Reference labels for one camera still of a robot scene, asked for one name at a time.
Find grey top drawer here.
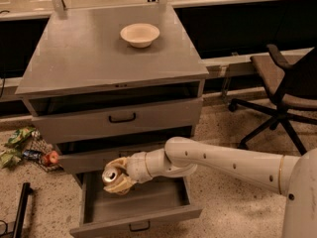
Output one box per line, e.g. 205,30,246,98
29,81,204,145

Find black drawer handle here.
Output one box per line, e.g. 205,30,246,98
108,112,137,124
129,220,152,232

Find white bowl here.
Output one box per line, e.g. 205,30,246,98
120,23,160,49

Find black office chair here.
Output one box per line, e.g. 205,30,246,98
228,45,317,155

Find black stand bar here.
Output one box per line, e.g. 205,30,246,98
11,182,33,238

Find grey drawer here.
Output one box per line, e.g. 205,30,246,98
29,81,204,145
54,126,196,175
70,171,202,238

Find grey bottom drawer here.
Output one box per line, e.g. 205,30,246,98
70,171,202,238

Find blue can on floor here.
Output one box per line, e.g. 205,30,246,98
23,150,42,161

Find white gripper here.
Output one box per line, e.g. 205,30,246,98
103,152,148,195

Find orange soda can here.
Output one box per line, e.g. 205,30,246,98
102,167,121,185

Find green chip bag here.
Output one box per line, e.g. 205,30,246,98
0,149,22,169
5,127,35,148

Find black top drawer handle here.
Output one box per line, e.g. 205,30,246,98
108,112,137,124

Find black bottom drawer handle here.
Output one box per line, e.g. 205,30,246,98
129,220,152,232

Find grey drawer cabinet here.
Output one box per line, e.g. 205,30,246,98
15,3,210,238

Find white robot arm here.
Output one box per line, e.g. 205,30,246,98
102,137,317,238

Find red apple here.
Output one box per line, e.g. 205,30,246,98
43,151,59,167

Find grey middle drawer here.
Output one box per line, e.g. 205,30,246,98
54,126,196,175

